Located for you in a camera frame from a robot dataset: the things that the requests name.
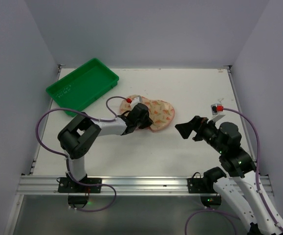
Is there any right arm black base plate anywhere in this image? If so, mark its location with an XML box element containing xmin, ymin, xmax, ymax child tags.
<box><xmin>187</xmin><ymin>172</ymin><xmax>222</xmax><ymax>209</ymax></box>

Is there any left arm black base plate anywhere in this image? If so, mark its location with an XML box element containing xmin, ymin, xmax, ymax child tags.
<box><xmin>56</xmin><ymin>176</ymin><xmax>101</xmax><ymax>208</ymax></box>

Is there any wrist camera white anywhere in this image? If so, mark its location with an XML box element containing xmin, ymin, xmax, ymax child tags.
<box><xmin>209</xmin><ymin>98</ymin><xmax>225</xmax><ymax>123</ymax></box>
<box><xmin>126</xmin><ymin>95</ymin><xmax>142</xmax><ymax>108</ymax></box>

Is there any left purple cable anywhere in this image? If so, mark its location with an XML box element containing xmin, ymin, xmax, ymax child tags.
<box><xmin>35</xmin><ymin>96</ymin><xmax>117</xmax><ymax>212</ymax></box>

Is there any green plastic tray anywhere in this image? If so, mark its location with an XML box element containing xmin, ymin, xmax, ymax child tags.
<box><xmin>46</xmin><ymin>58</ymin><xmax>119</xmax><ymax>112</ymax></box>

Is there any purple cable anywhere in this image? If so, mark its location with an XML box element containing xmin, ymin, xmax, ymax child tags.
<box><xmin>35</xmin><ymin>96</ymin><xmax>117</xmax><ymax>212</ymax></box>
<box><xmin>185</xmin><ymin>106</ymin><xmax>283</xmax><ymax>235</ymax></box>

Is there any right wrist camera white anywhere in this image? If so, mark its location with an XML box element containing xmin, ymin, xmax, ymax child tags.
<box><xmin>209</xmin><ymin>98</ymin><xmax>225</xmax><ymax>123</ymax></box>

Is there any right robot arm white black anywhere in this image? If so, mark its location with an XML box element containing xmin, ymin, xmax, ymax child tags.
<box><xmin>175</xmin><ymin>116</ymin><xmax>283</xmax><ymax>235</ymax></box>

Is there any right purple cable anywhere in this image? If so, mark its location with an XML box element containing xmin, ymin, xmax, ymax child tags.
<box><xmin>185</xmin><ymin>106</ymin><xmax>283</xmax><ymax>235</ymax></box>

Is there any aluminium mounting rail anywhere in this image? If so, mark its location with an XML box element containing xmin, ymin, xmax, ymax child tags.
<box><xmin>16</xmin><ymin>174</ymin><xmax>274</xmax><ymax>196</ymax></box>

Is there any carrot print laundry bag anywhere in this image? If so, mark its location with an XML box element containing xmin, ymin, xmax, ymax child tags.
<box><xmin>119</xmin><ymin>94</ymin><xmax>176</xmax><ymax>133</ymax></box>

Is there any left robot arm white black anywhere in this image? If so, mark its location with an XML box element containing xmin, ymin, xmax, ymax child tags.
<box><xmin>58</xmin><ymin>103</ymin><xmax>153</xmax><ymax>182</ymax></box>

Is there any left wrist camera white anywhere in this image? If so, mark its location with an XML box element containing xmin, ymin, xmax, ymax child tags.
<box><xmin>126</xmin><ymin>95</ymin><xmax>142</xmax><ymax>108</ymax></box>

